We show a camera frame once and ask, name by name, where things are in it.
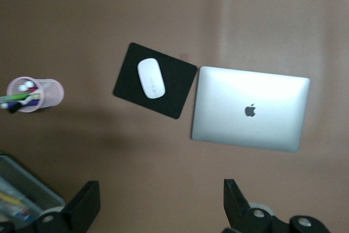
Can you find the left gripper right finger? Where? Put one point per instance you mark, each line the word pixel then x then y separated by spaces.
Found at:
pixel 245 222

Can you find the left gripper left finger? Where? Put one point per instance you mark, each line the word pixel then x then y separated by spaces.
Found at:
pixel 76 211

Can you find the silver laptop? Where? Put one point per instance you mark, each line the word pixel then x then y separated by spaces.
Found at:
pixel 231 107

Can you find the green marker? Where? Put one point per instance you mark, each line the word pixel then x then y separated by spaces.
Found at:
pixel 16 97

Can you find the grey metal mesh tray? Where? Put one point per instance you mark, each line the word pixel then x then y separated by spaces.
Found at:
pixel 32 186

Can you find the yellow pen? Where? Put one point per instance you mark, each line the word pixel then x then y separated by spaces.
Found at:
pixel 11 198

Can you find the pink mesh pen cup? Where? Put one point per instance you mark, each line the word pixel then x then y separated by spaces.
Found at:
pixel 51 94

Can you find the white-capped pen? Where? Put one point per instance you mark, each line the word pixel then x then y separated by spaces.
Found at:
pixel 22 87
pixel 29 83

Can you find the black mouse pad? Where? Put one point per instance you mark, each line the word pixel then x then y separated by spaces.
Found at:
pixel 174 94

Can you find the white computer mouse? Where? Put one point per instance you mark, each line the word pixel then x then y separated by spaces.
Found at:
pixel 151 77

